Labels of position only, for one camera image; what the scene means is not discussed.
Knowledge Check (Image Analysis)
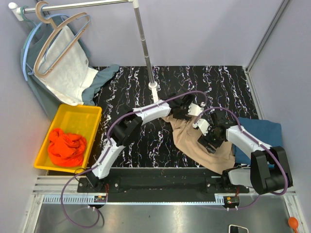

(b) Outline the orange ball tool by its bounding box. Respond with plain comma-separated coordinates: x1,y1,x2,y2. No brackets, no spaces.
288,217,299,233

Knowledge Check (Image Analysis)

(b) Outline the smartphone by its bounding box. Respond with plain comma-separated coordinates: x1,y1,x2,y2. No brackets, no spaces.
228,224,249,233

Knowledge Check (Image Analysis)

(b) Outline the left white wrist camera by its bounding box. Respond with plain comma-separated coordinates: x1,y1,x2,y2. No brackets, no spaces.
188,103,204,117

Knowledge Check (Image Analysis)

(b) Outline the folded blue t shirt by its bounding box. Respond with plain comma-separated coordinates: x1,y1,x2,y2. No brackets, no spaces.
233,117,283,165

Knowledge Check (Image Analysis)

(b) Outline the orange t shirt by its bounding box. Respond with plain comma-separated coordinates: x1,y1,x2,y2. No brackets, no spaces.
48,128,87,167

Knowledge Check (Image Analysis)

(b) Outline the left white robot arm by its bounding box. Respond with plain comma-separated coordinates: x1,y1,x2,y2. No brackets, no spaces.
86,92,195,192

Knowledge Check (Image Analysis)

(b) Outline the metal clothes rack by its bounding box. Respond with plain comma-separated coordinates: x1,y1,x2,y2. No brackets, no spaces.
8,0,161,103

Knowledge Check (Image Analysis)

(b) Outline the white towel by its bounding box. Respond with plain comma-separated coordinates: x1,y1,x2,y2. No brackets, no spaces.
35,26,98,106

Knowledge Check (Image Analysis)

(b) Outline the beige t shirt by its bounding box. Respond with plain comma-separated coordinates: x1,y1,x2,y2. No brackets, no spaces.
163,115,235,174

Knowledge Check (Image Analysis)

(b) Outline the yellow plastic bin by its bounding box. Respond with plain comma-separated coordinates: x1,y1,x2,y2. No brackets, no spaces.
34,104,102,173

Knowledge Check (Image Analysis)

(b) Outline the aluminium frame post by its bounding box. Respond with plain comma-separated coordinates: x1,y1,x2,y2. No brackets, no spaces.
245,0,291,72

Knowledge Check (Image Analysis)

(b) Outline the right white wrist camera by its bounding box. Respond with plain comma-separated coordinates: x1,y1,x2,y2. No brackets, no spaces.
192,118,210,136

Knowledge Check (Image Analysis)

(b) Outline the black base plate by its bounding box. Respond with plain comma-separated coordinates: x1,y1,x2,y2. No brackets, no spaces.
77,167,249,204

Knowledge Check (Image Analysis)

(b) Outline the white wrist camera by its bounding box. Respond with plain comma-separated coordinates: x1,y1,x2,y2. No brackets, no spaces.
188,103,204,117
192,118,210,136

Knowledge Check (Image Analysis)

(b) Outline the beige clothes hanger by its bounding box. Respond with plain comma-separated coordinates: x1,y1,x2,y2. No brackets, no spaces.
34,1,90,78

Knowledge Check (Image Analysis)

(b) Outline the green clothes hanger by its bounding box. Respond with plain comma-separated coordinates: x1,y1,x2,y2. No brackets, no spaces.
20,5,38,48

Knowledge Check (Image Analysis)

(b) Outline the teal hanging garment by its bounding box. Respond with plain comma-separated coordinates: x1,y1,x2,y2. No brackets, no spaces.
27,23,120,120

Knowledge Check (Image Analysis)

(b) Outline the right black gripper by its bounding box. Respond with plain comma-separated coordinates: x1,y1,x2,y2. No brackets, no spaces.
197,123,224,154

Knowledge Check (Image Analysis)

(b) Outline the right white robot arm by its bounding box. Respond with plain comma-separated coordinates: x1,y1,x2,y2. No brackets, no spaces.
193,107,293,196

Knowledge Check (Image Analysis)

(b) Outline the blue clothes hanger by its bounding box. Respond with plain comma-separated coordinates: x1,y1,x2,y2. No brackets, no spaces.
20,14,91,82

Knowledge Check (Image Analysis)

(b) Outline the aluminium front rail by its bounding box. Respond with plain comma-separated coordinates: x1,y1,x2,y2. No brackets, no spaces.
31,175,297,206

